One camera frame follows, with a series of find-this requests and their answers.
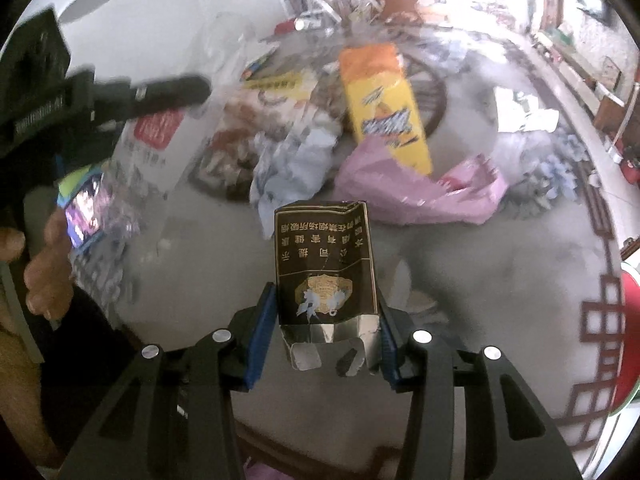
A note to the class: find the colourful printed packet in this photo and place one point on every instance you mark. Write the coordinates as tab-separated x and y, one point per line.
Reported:
82	210

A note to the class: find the person's left hand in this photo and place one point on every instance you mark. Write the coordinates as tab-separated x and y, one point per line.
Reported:
47	265

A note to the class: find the crumpled paper wad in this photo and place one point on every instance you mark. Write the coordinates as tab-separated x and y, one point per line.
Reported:
295	160

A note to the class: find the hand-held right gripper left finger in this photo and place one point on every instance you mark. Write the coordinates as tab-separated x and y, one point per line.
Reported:
260	332

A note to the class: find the red basin with green rim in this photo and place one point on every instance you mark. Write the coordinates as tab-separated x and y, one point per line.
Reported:
631	350

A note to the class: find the printed food packet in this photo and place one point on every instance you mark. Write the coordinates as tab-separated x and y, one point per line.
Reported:
232	135

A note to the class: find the dark brown cigarette pack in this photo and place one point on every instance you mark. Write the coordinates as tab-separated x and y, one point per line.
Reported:
320	260

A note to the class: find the pink plastic bag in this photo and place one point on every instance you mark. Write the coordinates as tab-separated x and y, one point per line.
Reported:
372	182

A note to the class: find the small red object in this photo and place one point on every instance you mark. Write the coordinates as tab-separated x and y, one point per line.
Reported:
286	25

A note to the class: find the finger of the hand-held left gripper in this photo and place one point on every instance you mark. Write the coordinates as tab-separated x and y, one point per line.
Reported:
160	92

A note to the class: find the white bag with red label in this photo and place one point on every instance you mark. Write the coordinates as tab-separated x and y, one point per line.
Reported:
160	132

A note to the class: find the person's left forearm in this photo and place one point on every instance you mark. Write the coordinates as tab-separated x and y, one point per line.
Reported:
20	400

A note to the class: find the yellow orange snack box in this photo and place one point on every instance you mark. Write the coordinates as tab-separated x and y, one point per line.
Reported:
385	110

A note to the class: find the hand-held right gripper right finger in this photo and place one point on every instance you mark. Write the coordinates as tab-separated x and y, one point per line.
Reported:
389	355

